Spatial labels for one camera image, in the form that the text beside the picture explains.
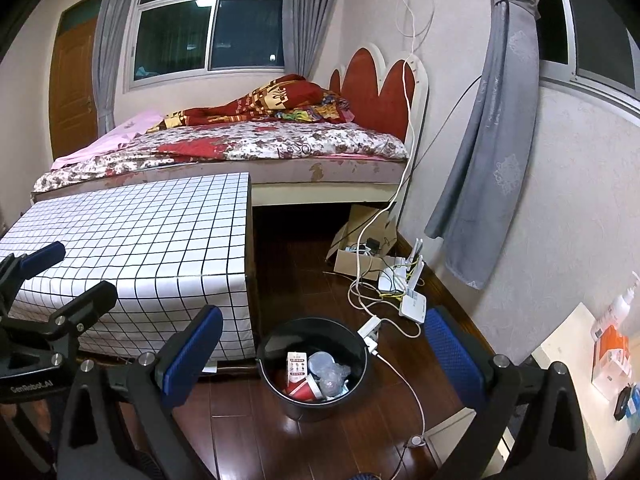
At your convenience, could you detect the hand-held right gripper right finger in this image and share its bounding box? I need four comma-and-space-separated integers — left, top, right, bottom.
424, 306, 601, 480

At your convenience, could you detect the red white headboard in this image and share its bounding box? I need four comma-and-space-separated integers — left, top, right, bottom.
329, 44, 430, 161

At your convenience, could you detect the white framed window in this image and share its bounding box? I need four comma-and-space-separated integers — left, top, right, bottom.
537, 0, 640, 106
122, 0, 288, 92

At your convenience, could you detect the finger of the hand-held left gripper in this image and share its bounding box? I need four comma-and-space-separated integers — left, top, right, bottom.
30, 281, 118, 358
0, 241, 67, 311

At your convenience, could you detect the black round object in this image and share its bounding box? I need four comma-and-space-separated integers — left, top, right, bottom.
614, 385, 633, 421

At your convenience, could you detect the clear plastic bag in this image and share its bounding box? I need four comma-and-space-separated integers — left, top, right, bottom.
307, 351, 351, 400

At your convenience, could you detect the pink cloth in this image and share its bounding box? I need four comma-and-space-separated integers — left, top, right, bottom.
50, 109, 166, 171

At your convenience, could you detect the black trash bin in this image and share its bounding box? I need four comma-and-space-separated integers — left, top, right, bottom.
256, 316, 371, 422

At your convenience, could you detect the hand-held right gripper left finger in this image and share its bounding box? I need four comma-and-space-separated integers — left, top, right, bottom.
55, 304, 224, 480

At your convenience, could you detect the tied grey curtain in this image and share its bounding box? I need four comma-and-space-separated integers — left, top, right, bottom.
425, 0, 543, 291

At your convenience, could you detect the white pump bottle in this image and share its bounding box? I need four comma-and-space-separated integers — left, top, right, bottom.
592, 271, 640, 341

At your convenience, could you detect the white desk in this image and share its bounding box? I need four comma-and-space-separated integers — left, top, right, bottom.
530, 302, 640, 480

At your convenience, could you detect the red white small carton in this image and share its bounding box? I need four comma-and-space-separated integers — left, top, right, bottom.
286, 351, 310, 386

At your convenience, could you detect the black cable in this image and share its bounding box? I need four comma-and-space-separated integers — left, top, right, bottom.
385, 76, 485, 241

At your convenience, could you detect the bed with floral blanket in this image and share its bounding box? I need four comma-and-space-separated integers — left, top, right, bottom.
31, 121, 411, 193

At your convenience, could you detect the white power adapter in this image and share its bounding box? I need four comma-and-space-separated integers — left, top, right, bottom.
357, 316, 383, 353

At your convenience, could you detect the red printed blanket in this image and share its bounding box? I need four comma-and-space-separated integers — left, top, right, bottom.
145, 74, 351, 133

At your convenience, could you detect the flat white router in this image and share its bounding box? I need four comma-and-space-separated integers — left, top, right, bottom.
398, 287, 428, 321

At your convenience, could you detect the white charging cable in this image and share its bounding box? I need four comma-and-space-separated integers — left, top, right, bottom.
347, 0, 436, 341

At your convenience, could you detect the orange box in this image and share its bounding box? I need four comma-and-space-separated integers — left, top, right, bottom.
591, 325, 633, 401

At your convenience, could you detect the white router with antennas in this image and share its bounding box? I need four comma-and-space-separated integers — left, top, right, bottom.
377, 240, 426, 293

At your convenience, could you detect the colourful pillow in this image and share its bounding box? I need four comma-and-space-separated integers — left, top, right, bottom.
280, 91, 356, 123

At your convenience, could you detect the white checked tablecloth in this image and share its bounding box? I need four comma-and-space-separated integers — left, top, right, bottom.
0, 172, 251, 366

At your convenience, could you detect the brown wooden door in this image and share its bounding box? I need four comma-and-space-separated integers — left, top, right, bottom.
48, 0, 103, 161

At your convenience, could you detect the red paper cup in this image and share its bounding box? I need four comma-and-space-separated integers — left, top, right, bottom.
285, 377, 323, 402

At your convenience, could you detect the white floor cable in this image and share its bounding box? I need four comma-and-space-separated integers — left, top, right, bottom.
372, 350, 431, 478

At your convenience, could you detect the cardboard box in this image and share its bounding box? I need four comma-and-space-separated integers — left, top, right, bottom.
327, 205, 398, 281

